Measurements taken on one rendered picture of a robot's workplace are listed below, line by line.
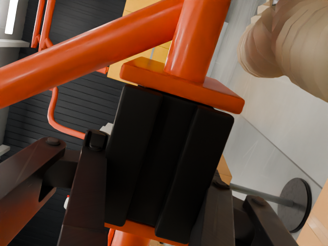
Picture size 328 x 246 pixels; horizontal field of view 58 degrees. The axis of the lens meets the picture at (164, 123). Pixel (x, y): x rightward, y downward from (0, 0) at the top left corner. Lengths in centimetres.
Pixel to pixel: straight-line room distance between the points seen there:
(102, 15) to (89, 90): 262
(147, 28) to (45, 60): 6
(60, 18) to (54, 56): 1119
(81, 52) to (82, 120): 1124
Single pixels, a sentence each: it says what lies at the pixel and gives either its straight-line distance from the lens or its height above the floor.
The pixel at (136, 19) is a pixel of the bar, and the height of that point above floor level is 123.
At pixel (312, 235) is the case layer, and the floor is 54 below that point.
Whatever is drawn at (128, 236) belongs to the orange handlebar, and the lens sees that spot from 18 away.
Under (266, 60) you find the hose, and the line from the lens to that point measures 20.
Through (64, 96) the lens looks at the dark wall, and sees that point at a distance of 1147.
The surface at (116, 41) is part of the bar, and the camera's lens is 17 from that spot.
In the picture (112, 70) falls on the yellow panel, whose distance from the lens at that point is 758.
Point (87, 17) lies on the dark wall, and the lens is 1110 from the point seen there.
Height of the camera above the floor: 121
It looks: 3 degrees down
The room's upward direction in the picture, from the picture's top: 73 degrees counter-clockwise
